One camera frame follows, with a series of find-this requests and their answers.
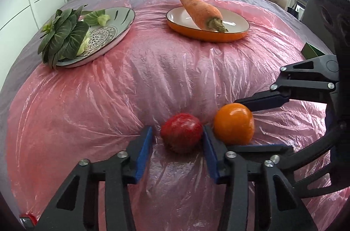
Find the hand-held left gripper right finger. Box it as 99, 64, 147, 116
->
202, 126, 319, 231

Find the orange plate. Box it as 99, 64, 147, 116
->
166, 6, 250, 43

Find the green tray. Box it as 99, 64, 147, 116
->
302, 42, 324, 59

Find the orange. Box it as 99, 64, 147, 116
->
213, 103, 255, 146

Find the carrot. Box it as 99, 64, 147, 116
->
178, 0, 229, 33

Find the phone in red case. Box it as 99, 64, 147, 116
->
20, 214, 37, 227

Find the dark leafy green vegetable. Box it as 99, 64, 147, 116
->
38, 5, 91, 69

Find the pink plastic sheet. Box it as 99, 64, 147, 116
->
7, 0, 350, 231

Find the small pale green vegetable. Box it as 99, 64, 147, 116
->
83, 9, 111, 27

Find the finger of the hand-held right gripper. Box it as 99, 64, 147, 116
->
226, 127, 334, 199
234, 54, 341, 112

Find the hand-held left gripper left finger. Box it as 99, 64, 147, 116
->
38, 126, 153, 231

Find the patterned grey plate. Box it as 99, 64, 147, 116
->
53, 7, 136, 68

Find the red apple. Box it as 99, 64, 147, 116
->
160, 112, 203, 154

